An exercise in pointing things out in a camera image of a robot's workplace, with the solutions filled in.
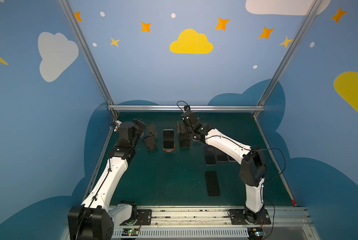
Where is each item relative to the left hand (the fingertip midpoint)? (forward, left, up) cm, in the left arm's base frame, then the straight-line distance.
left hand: (141, 124), depth 79 cm
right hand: (+8, -24, -5) cm, 26 cm away
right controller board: (-45, -58, -27) cm, 79 cm away
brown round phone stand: (0, -13, -26) cm, 29 cm away
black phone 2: (0, -22, -2) cm, 22 cm away
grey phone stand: (+13, 0, -22) cm, 25 cm away
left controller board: (-46, +3, -27) cm, 53 cm away
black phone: (+5, -13, -21) cm, 25 cm away
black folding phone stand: (+3, -1, -20) cm, 20 cm away
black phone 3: (-22, -40, -27) cm, 53 cm away
